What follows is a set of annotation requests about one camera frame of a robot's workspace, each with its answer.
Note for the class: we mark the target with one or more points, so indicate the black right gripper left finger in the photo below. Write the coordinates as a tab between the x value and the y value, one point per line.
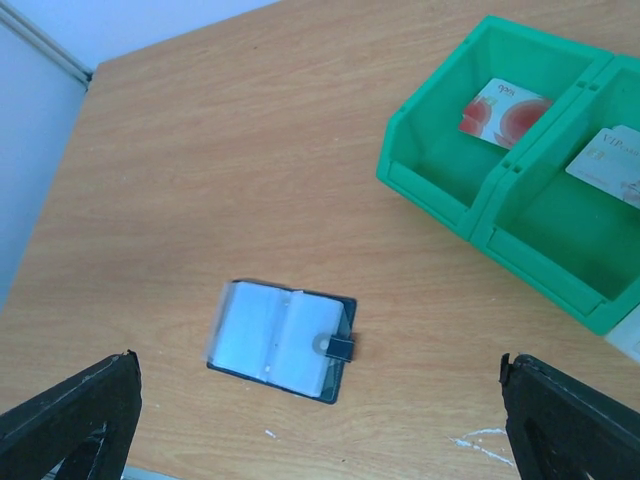
84	425

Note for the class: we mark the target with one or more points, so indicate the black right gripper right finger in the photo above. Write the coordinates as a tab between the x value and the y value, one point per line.
560	428

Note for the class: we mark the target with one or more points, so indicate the dark blue card holder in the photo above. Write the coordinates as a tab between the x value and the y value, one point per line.
294	340

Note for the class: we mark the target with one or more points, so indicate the red circle card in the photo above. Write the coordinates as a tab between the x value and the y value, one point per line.
502	113

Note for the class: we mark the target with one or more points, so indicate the grey white card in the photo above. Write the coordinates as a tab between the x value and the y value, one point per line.
610	163

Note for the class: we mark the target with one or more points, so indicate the white translucent plastic bin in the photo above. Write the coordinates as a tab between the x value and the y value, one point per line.
625	336

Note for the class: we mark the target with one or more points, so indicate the green plastic bin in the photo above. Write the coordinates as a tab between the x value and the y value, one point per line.
449	174
574	243

